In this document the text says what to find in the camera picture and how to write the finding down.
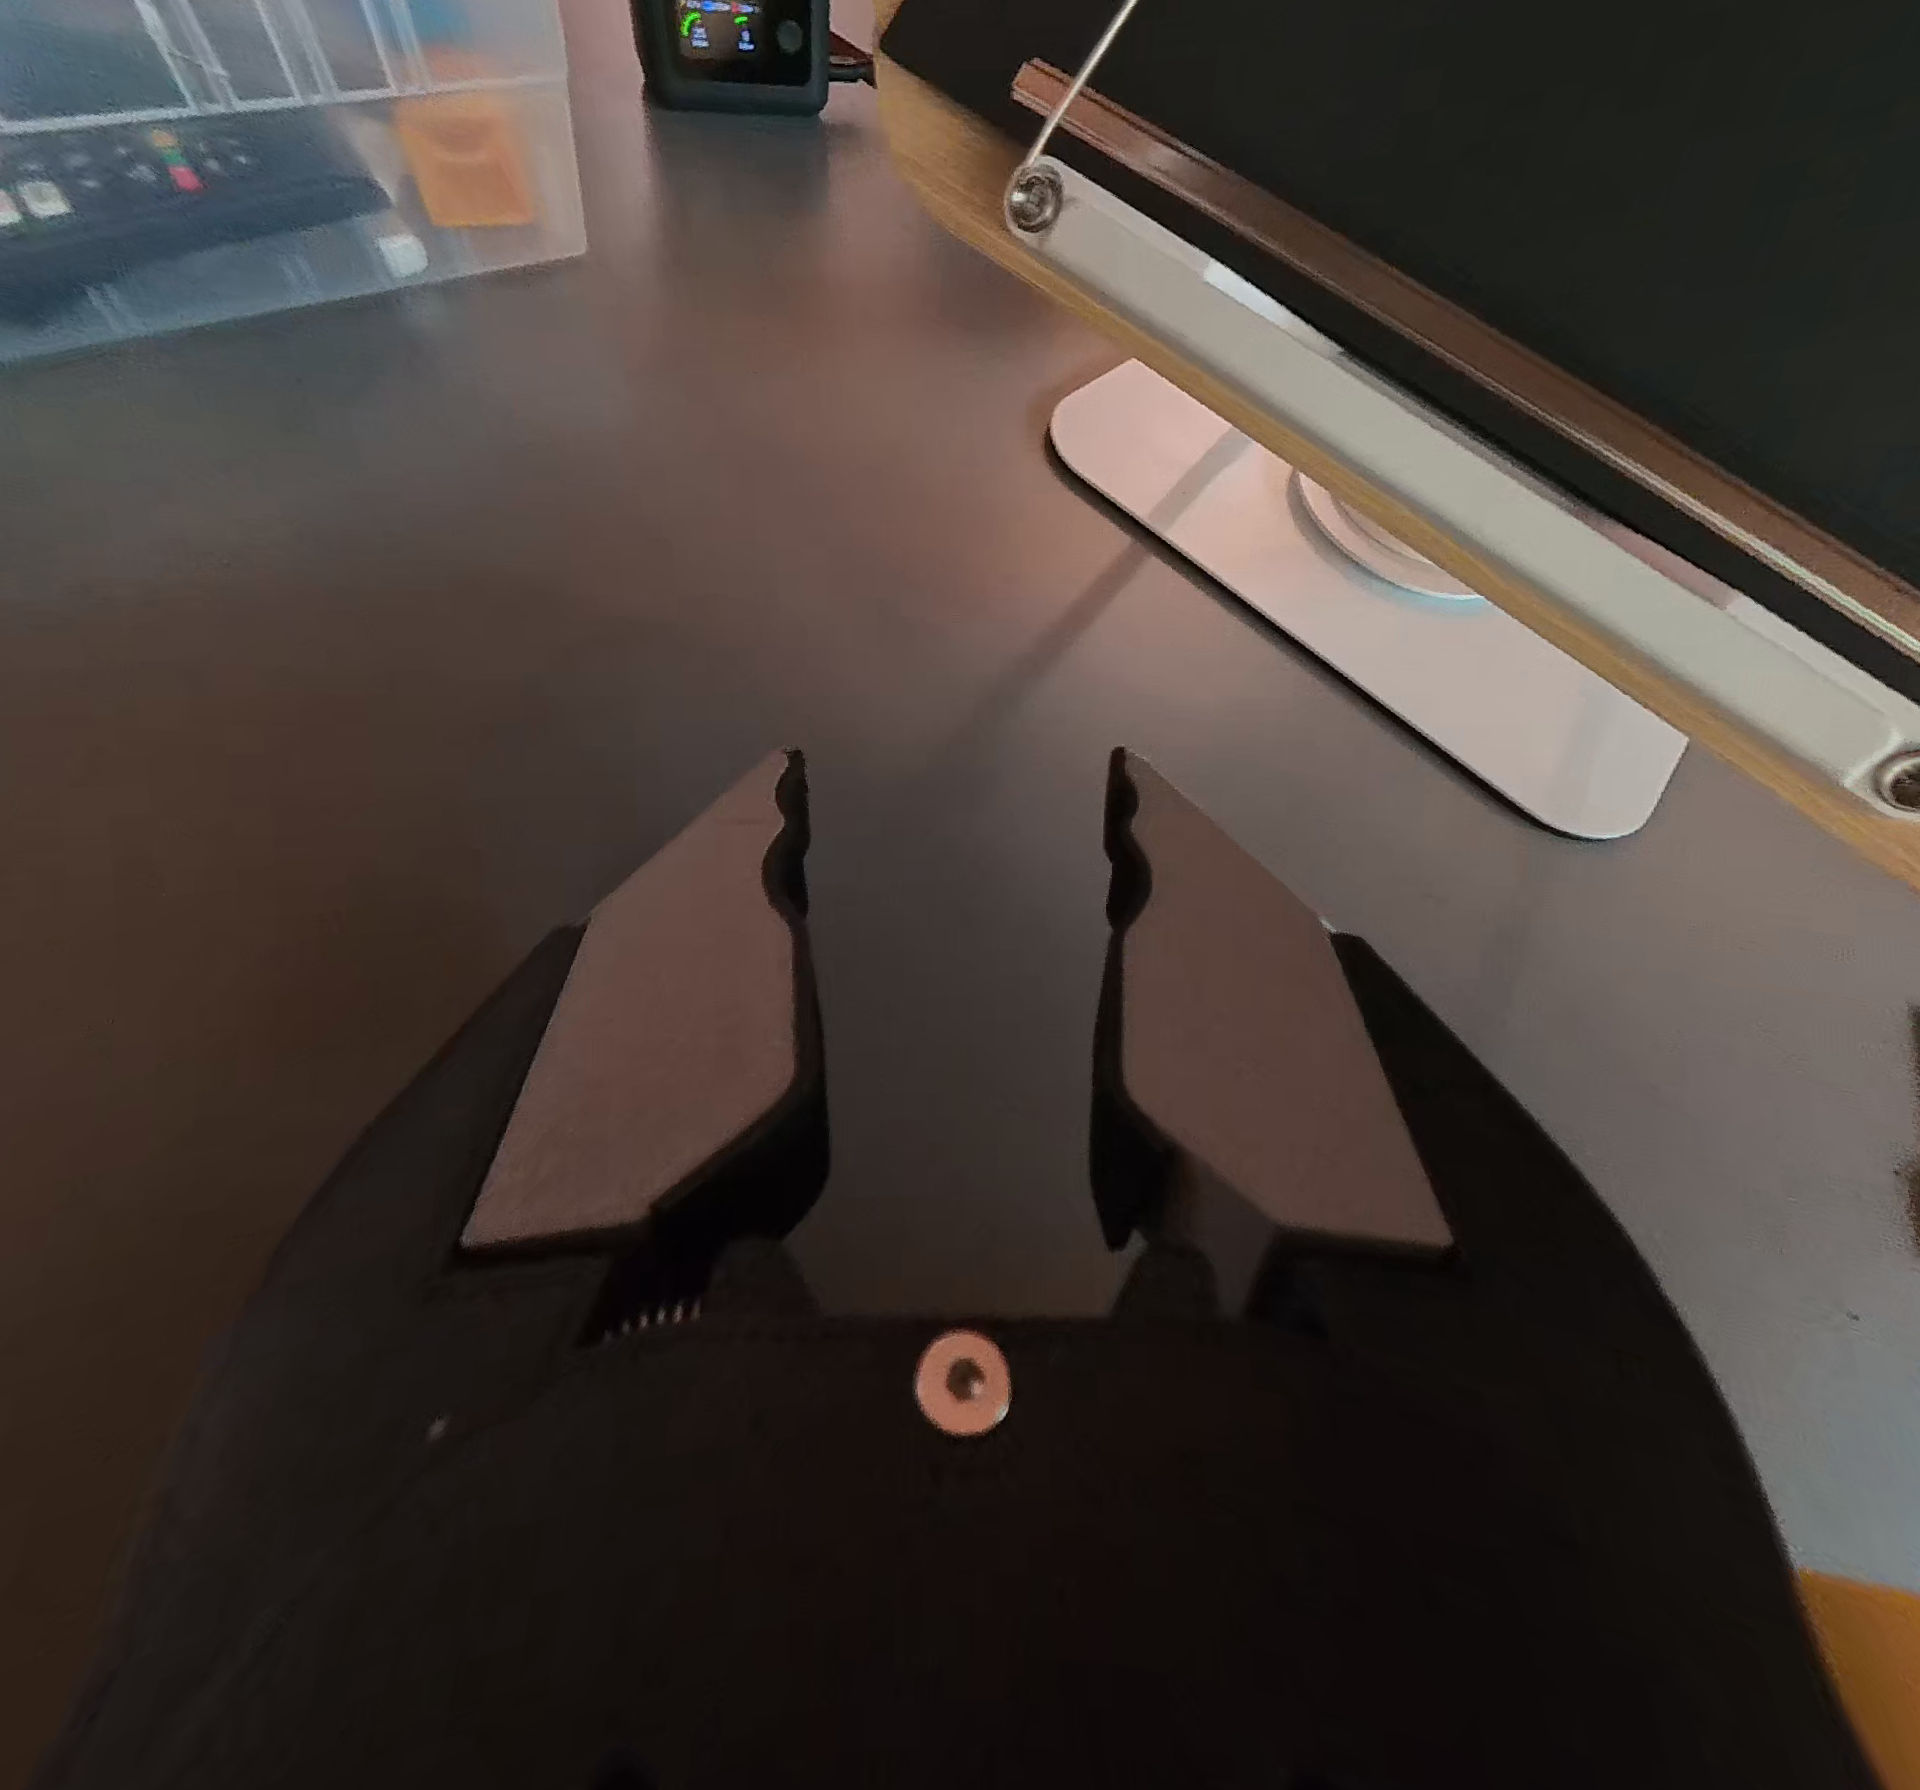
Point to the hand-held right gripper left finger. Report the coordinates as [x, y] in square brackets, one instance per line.
[676, 1041]

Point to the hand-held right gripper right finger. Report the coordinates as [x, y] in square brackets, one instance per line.
[1262, 1055]

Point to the white stand base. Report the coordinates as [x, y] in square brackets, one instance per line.
[1501, 726]

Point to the yellow box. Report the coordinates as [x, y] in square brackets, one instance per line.
[1868, 1671]

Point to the orange packet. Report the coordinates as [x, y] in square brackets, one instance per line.
[465, 165]

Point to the black remote control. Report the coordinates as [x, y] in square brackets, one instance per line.
[166, 207]

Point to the black wooden-framed book stand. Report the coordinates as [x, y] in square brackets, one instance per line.
[1501, 96]

